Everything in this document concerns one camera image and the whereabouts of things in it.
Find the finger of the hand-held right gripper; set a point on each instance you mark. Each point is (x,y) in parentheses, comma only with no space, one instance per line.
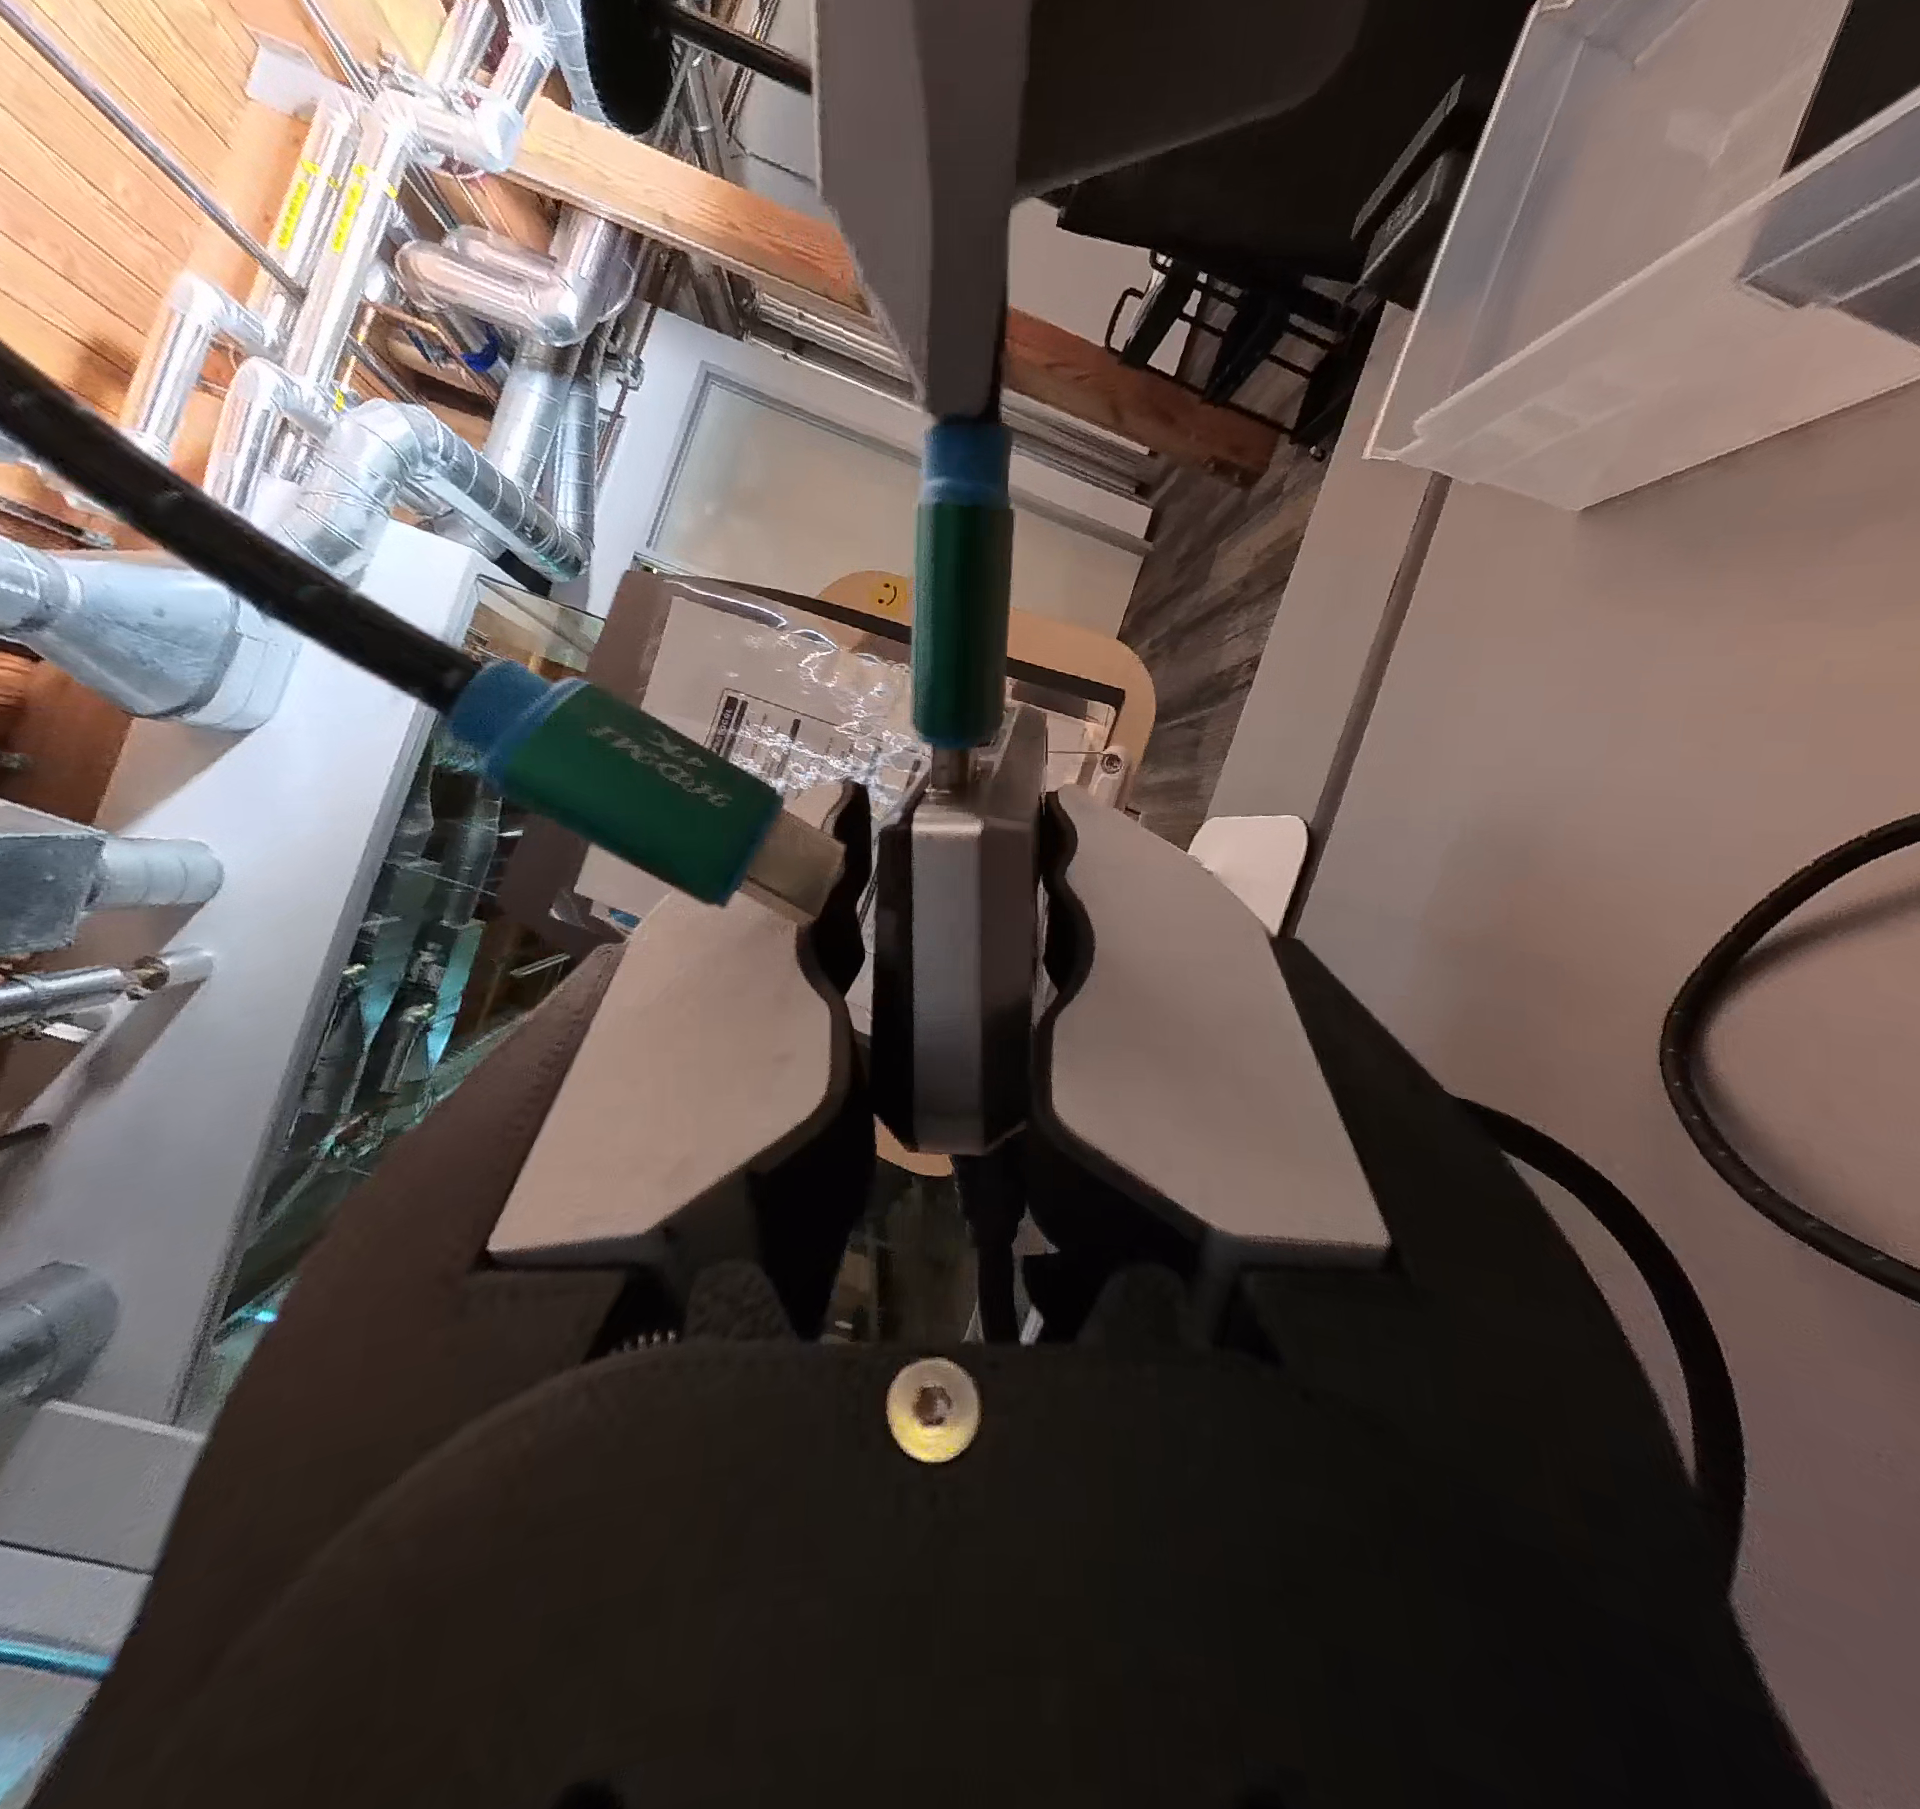
(930,116)
(1185,70)

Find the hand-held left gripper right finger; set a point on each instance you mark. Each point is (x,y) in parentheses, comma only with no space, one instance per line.
(1200,1088)

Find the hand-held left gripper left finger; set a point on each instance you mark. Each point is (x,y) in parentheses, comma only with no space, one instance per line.
(692,1088)

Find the silver black hdmi switch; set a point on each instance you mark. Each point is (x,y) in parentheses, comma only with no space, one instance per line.
(959,969)

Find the clear plastic bin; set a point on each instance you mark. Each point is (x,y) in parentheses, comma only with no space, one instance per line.
(1621,265)

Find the white stand base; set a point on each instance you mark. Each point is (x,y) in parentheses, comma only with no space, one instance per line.
(1246,864)

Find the wooden beam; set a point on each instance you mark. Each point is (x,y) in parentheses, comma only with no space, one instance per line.
(676,205)

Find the black utility cart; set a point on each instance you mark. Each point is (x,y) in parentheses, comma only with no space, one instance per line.
(1200,339)

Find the black disc on rod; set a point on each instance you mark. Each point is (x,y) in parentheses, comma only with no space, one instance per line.
(622,9)

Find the framed instruction sheet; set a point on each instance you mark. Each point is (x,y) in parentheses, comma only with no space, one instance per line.
(720,698)

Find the white door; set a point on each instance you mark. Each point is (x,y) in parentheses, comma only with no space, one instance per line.
(780,489)

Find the silver ventilation ducts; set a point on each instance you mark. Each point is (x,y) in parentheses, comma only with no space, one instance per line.
(376,458)

